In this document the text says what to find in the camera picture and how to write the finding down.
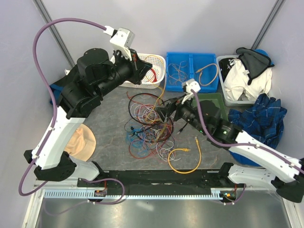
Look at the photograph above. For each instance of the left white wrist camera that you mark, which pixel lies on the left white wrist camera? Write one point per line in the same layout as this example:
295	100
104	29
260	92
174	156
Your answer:
121	40

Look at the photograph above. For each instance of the blue cap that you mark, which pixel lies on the blue cap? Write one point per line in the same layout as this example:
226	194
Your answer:
260	51

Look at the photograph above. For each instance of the beige bucket hat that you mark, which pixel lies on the beige bucket hat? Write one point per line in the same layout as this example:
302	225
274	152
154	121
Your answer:
82	143

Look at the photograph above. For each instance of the slotted cable duct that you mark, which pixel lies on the slotted cable duct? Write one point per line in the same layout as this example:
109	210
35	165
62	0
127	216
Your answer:
166	192

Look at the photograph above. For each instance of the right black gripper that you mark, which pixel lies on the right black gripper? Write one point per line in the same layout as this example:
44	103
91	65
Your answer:
165	111

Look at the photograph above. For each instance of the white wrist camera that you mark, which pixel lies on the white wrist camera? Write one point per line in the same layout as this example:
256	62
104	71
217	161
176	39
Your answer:
188	87
121	40

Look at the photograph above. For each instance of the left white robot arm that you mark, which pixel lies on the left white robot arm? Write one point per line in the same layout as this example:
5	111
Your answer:
92	78

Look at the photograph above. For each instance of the white perforated plastic basket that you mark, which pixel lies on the white perforated plastic basket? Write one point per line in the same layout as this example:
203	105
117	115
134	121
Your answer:
154	76

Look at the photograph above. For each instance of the white garment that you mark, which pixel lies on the white garment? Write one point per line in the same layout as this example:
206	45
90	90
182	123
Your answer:
236	86

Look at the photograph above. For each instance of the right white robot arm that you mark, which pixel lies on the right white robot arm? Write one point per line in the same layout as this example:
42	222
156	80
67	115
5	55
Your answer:
276	171

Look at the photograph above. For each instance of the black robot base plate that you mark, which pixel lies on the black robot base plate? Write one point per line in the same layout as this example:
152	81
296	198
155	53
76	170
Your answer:
205	179

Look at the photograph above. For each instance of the grey black-trimmed cloth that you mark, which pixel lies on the grey black-trimmed cloth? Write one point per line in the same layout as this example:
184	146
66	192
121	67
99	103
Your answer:
253	62

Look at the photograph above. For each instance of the black and blue jacket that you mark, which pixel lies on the black and blue jacket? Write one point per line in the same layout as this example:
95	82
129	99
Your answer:
58	86

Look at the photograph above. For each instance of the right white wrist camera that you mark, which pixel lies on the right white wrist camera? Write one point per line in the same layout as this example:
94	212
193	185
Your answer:
188	87

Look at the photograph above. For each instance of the blue divided plastic bin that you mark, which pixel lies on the blue divided plastic bin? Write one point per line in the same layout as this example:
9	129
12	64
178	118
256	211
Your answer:
187	71

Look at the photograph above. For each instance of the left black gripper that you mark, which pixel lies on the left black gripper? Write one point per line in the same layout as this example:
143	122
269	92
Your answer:
139	68

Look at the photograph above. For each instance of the grey plastic tub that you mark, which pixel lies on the grey plastic tub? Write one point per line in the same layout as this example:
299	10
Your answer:
224	66

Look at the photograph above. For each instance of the green plastic tray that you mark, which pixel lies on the green plastic tray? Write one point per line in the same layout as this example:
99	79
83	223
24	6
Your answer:
216	97

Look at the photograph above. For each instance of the blue plaid shirt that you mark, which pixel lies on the blue plaid shirt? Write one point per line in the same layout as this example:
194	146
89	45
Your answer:
263	121

